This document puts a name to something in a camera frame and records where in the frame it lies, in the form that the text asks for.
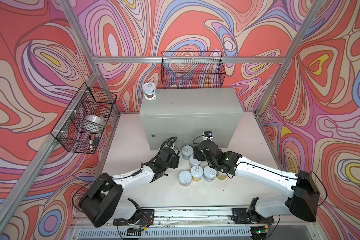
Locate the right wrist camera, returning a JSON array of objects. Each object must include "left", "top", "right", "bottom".
[{"left": 204, "top": 131, "right": 213, "bottom": 139}]

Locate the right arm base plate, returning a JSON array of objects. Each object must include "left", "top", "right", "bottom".
[{"left": 231, "top": 208, "right": 275, "bottom": 225}]

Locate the black wire basket wall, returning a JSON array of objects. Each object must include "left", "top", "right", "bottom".
[
  {"left": 51, "top": 83, "right": 117, "bottom": 154},
  {"left": 161, "top": 50, "right": 226, "bottom": 89}
]

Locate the can plain lid centre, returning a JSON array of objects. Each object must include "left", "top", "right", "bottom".
[{"left": 189, "top": 155, "right": 201, "bottom": 168}]

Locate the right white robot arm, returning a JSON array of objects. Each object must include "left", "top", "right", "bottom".
[{"left": 196, "top": 139, "right": 320, "bottom": 223}]

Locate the black marker pen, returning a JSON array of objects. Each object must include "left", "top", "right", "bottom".
[{"left": 89, "top": 135, "right": 94, "bottom": 153}]

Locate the aluminium rail front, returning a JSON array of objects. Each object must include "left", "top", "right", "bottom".
[{"left": 71, "top": 205, "right": 316, "bottom": 228}]

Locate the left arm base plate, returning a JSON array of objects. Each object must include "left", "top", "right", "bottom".
[{"left": 113, "top": 209, "right": 155, "bottom": 227}]

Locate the can blue green label front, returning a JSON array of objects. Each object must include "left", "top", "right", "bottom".
[{"left": 203, "top": 166, "right": 217, "bottom": 182}]

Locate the can blue label back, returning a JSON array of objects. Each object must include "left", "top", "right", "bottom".
[{"left": 181, "top": 145, "right": 194, "bottom": 161}]

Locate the can orange label plastic lid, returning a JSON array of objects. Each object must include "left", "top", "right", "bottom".
[{"left": 216, "top": 171, "right": 228, "bottom": 180}]

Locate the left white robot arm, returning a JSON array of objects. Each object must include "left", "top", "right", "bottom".
[{"left": 79, "top": 137, "right": 180, "bottom": 228}]

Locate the can pink label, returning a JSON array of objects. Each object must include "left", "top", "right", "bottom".
[{"left": 178, "top": 171, "right": 192, "bottom": 187}]

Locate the black wire basket back wall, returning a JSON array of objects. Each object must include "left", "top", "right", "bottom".
[{"left": 161, "top": 50, "right": 226, "bottom": 89}]

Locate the grey metal cabinet box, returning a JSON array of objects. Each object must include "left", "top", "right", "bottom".
[{"left": 140, "top": 88, "right": 244, "bottom": 150}]

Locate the can yellow label front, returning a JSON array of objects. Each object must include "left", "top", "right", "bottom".
[{"left": 191, "top": 166, "right": 204, "bottom": 182}]

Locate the black wire basket left wall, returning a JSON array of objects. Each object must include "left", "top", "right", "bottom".
[{"left": 51, "top": 83, "right": 117, "bottom": 154}]

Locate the can red label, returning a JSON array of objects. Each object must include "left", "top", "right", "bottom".
[{"left": 142, "top": 83, "right": 157, "bottom": 101}]

